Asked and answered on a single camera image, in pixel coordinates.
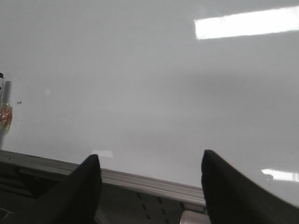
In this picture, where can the white perforated pegboard panel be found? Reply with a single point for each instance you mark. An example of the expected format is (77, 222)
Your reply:
(124, 206)

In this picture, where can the whiteboard with grey frame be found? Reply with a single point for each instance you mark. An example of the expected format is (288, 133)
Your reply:
(149, 85)

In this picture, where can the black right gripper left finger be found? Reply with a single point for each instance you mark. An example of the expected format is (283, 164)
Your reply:
(72, 201)

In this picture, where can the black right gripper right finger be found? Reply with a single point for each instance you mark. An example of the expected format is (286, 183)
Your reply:
(232, 198)

